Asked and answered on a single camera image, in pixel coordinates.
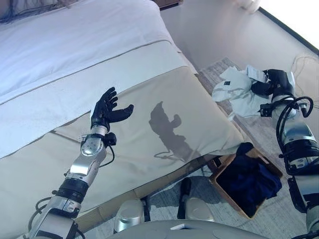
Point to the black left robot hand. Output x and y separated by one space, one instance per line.
104 112

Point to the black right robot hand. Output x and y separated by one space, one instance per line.
279 81

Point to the brown wicker basket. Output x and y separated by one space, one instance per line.
271 166

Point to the large grey area rug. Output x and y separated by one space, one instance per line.
261 129

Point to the silver right robot leg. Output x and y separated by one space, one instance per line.
199 209

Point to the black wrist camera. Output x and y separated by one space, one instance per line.
111 139
266 110

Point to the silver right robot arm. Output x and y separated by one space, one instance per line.
299 134

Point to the grey robot torso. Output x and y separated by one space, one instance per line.
174 231

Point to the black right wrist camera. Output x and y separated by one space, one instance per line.
266 110

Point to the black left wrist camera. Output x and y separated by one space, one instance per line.
111 139

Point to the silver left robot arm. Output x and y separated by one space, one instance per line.
84 164

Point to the black garment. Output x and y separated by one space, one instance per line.
234 184

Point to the silver left robot leg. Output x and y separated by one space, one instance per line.
129 214

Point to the beige bed cover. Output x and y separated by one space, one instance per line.
199 119

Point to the grey patterned cushion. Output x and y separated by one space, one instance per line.
30 10

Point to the silver robot leg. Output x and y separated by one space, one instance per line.
199 209
129 214

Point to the white duvet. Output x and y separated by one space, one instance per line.
87 44

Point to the white garment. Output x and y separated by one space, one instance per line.
236 94

